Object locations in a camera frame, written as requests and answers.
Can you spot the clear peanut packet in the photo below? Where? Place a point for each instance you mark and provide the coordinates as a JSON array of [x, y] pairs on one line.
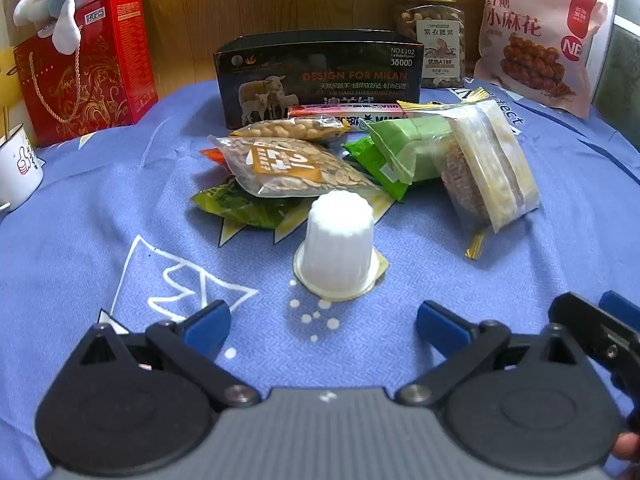
[[285, 129]]

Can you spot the white jelly cup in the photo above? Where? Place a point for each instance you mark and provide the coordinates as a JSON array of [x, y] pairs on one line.
[[340, 240]]

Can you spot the dark green leafy packet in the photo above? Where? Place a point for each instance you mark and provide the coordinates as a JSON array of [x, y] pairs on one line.
[[235, 205]]

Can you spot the white enamel mug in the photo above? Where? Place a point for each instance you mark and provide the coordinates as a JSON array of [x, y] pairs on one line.
[[17, 170]]

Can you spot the clear nut jar gold lid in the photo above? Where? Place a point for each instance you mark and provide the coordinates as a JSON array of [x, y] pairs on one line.
[[430, 30]]

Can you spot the brown cake packet gold ends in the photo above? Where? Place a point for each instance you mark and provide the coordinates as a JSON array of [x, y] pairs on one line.
[[462, 185]]

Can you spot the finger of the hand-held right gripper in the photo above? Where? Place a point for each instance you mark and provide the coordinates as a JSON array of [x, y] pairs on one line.
[[622, 305], [580, 317]]

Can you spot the person's right hand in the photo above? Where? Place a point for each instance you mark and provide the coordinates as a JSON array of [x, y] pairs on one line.
[[628, 447]]

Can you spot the blue printed cloth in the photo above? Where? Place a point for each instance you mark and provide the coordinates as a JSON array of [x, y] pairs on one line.
[[100, 220]]

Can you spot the red gift box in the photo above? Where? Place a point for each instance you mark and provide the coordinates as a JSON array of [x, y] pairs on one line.
[[100, 80]]

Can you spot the pink white snack bar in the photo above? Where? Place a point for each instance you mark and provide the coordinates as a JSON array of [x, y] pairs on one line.
[[325, 111]]

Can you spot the pink snack bag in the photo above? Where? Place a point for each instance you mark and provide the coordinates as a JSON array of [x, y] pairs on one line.
[[525, 35]]

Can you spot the clear yellow snack packet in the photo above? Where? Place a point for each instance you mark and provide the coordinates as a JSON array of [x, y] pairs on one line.
[[505, 160]]

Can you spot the seed packet orange label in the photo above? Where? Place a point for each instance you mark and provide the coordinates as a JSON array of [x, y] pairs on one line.
[[280, 160]]

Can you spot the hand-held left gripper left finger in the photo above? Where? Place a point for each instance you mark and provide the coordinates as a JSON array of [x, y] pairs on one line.
[[210, 322]]

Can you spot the small orange packet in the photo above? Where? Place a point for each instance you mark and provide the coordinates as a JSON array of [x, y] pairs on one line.
[[212, 155]]

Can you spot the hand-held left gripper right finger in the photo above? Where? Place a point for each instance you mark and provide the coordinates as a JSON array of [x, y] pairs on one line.
[[440, 325]]

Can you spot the black cardboard box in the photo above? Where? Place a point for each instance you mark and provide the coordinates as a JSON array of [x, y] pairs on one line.
[[320, 60]]

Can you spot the wooden board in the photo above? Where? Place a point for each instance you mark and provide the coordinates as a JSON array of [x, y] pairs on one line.
[[250, 0]]

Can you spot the light green packet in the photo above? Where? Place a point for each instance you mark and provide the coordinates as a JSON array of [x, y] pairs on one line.
[[420, 145]]

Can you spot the green snack packet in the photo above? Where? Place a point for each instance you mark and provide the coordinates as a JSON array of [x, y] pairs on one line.
[[370, 162]]

